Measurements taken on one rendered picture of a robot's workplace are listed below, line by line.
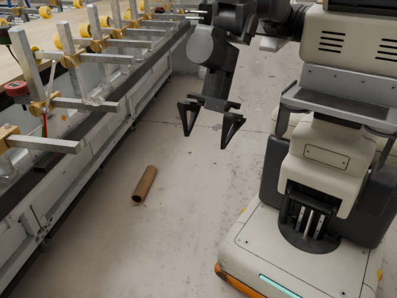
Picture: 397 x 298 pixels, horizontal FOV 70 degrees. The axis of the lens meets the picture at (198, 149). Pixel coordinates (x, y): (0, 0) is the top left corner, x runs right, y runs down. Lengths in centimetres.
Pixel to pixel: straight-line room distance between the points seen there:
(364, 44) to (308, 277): 88
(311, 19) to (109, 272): 140
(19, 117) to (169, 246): 97
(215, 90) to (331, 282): 95
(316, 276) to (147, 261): 82
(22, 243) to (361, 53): 158
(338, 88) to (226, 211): 122
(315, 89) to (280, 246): 77
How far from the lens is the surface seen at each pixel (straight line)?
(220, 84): 58
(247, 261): 129
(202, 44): 53
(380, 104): 77
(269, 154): 128
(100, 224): 183
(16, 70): 151
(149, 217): 180
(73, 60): 135
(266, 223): 141
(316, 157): 90
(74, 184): 189
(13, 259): 164
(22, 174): 115
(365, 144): 90
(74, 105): 119
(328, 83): 78
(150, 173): 198
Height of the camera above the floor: 133
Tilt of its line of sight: 35 degrees down
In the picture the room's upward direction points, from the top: straight up
